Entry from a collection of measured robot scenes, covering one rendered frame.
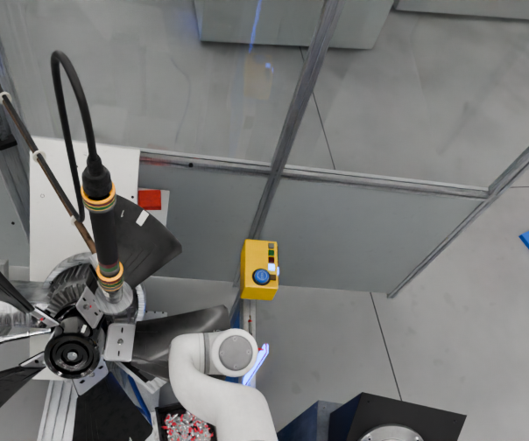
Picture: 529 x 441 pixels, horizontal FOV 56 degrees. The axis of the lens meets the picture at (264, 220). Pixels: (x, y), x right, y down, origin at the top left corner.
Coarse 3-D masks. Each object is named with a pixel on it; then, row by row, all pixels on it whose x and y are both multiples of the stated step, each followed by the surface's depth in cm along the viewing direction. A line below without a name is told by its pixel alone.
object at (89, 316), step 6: (84, 294) 116; (90, 294) 115; (90, 300) 114; (78, 306) 116; (84, 312) 115; (90, 312) 114; (96, 312) 112; (90, 318) 113; (96, 318) 112; (90, 324) 113; (96, 324) 112
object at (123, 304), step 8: (96, 256) 90; (96, 264) 89; (96, 280) 91; (128, 288) 97; (96, 296) 95; (104, 296) 95; (128, 296) 96; (96, 304) 94; (104, 304) 94; (112, 304) 94; (120, 304) 95; (128, 304) 95; (104, 312) 94; (112, 312) 94; (120, 312) 94
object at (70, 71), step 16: (64, 64) 52; (0, 96) 103; (80, 96) 53; (16, 112) 101; (64, 112) 63; (64, 128) 66; (32, 144) 98; (64, 192) 94; (80, 192) 79; (80, 208) 82
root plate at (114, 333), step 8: (112, 328) 119; (120, 328) 120; (128, 328) 120; (112, 336) 118; (120, 336) 119; (128, 336) 119; (112, 344) 117; (128, 344) 118; (104, 352) 116; (112, 352) 117; (120, 352) 117; (128, 352) 117; (112, 360) 116; (120, 360) 116; (128, 360) 116
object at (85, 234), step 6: (6, 108) 103; (18, 126) 101; (24, 138) 100; (42, 168) 97; (54, 186) 95; (60, 198) 95; (78, 222) 92; (78, 228) 92; (84, 228) 92; (84, 234) 91; (84, 240) 91; (90, 240) 91; (90, 246) 90
